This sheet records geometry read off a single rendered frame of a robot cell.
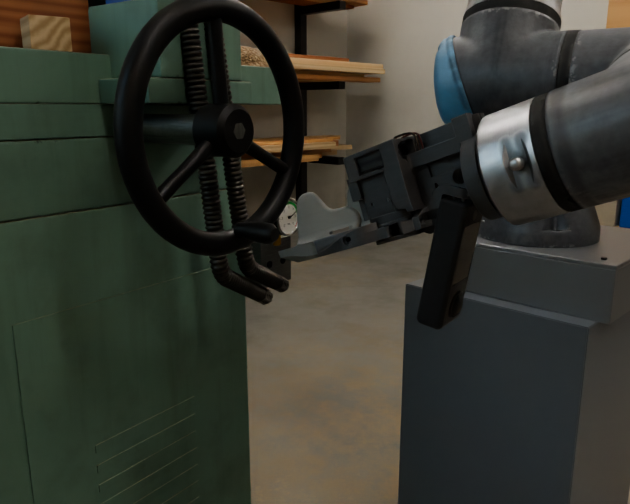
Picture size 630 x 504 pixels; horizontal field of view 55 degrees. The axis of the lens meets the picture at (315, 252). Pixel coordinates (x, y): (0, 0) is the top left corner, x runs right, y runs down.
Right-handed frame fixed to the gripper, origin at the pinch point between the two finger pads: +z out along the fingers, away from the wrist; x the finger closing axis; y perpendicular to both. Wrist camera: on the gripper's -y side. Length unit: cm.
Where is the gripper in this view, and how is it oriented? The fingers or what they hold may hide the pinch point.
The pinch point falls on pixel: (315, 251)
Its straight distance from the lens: 61.0
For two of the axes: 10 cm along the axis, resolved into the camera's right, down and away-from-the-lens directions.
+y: -2.8, -9.6, -0.1
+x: -6.0, 1.8, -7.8
